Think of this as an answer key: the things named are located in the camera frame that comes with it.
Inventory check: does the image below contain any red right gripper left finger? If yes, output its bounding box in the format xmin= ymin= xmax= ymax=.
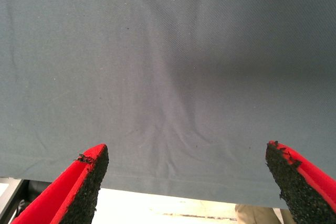
xmin=10 ymin=144 xmax=110 ymax=224

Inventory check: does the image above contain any dark grey table cloth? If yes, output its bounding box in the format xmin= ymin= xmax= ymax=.
xmin=0 ymin=0 xmax=336 ymax=210

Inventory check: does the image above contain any khaki trouser leg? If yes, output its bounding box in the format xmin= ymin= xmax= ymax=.
xmin=235 ymin=204 xmax=297 ymax=224

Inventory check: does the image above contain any black frame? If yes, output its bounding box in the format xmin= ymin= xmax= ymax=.
xmin=0 ymin=178 xmax=52 ymax=224

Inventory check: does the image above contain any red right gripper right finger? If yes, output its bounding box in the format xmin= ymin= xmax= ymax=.
xmin=265 ymin=141 xmax=336 ymax=224

